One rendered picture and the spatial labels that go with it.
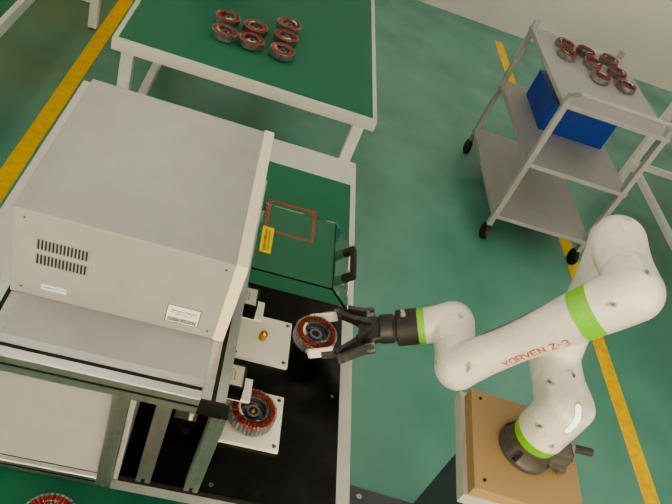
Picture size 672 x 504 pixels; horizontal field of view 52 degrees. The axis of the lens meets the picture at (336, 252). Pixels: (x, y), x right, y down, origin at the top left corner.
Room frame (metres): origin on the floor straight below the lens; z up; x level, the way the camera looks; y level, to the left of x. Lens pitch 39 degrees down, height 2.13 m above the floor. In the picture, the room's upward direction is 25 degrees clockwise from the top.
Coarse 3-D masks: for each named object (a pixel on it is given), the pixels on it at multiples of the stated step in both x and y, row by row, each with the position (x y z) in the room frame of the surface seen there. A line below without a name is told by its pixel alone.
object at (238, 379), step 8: (232, 368) 0.95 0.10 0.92; (240, 368) 0.96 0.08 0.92; (232, 376) 0.93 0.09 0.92; (240, 376) 0.94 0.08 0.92; (232, 384) 0.91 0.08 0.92; (240, 384) 0.92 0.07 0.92; (248, 384) 0.96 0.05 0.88; (232, 392) 0.91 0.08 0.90; (240, 392) 0.91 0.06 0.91; (248, 392) 0.94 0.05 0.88; (240, 400) 0.92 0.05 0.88; (248, 400) 0.92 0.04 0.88
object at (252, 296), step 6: (252, 288) 1.20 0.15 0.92; (246, 294) 1.17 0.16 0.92; (252, 294) 1.18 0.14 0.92; (258, 294) 1.19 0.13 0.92; (246, 300) 1.16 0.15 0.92; (252, 300) 1.16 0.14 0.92; (258, 300) 1.17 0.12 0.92; (246, 306) 1.14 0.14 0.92; (252, 306) 1.15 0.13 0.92; (258, 306) 1.19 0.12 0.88; (264, 306) 1.20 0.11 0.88; (246, 312) 1.14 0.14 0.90; (252, 312) 1.15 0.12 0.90; (258, 312) 1.17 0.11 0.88; (246, 318) 1.15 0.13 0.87; (252, 318) 1.14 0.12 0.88; (258, 318) 1.16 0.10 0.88
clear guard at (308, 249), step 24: (264, 216) 1.30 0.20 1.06; (288, 216) 1.34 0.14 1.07; (312, 216) 1.38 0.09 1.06; (288, 240) 1.26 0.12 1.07; (312, 240) 1.29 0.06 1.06; (336, 240) 1.34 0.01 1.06; (264, 264) 1.14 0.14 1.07; (288, 264) 1.18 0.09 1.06; (312, 264) 1.21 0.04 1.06; (336, 264) 1.26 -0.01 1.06; (336, 288) 1.18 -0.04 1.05
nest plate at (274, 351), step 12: (252, 324) 1.22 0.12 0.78; (264, 324) 1.24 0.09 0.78; (276, 324) 1.25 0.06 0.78; (288, 324) 1.27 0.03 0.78; (240, 336) 1.16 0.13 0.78; (252, 336) 1.18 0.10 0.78; (276, 336) 1.22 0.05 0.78; (288, 336) 1.23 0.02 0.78; (240, 348) 1.13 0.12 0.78; (252, 348) 1.15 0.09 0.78; (264, 348) 1.16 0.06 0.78; (276, 348) 1.18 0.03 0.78; (288, 348) 1.20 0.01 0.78; (252, 360) 1.11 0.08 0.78; (264, 360) 1.13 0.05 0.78; (276, 360) 1.14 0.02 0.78
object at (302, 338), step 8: (304, 320) 1.24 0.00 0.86; (312, 320) 1.25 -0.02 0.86; (320, 320) 1.26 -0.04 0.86; (296, 328) 1.20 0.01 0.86; (304, 328) 1.21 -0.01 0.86; (312, 328) 1.24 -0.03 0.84; (320, 328) 1.25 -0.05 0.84; (328, 328) 1.25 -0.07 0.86; (296, 336) 1.18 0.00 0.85; (304, 336) 1.18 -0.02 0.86; (312, 336) 1.20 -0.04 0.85; (320, 336) 1.22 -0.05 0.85; (328, 336) 1.22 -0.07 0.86; (336, 336) 1.23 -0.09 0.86; (296, 344) 1.17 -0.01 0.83; (304, 344) 1.17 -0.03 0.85; (312, 344) 1.17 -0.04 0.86; (320, 344) 1.18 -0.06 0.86; (328, 344) 1.20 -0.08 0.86; (304, 352) 1.16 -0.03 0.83
